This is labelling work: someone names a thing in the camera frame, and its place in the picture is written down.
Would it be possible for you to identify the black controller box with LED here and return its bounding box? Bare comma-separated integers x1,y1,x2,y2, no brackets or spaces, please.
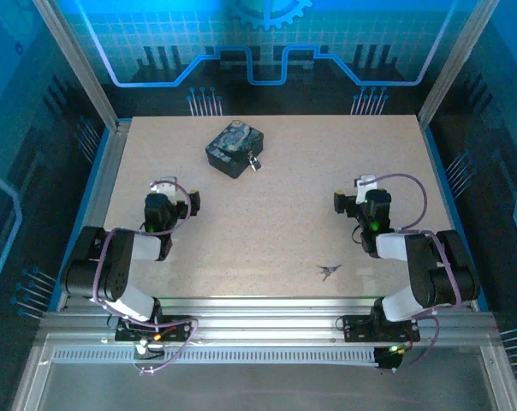
372,344,404,372

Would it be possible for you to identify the aluminium frame cross rail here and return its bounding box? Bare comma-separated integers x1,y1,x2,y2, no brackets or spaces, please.
39,297,499,342

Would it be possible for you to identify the aluminium frame post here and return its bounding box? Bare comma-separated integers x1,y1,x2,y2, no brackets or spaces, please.
31,0,121,132
416,0,502,128

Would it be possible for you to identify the dark box with swirl print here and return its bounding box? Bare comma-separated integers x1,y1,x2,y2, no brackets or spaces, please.
205,119,265,180

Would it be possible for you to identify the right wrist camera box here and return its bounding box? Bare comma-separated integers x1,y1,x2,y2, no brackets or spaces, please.
354,173,377,194

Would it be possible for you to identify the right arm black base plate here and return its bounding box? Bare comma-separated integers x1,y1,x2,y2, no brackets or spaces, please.
339,314,421,343

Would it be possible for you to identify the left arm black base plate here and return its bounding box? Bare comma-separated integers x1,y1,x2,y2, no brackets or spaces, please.
115,314,199,343

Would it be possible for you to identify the grey slotted cable duct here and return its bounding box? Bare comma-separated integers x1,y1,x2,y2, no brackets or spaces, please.
52,348,379,366

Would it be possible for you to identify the aluminium table side rail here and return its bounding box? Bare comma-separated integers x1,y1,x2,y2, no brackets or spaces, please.
55,119,134,312

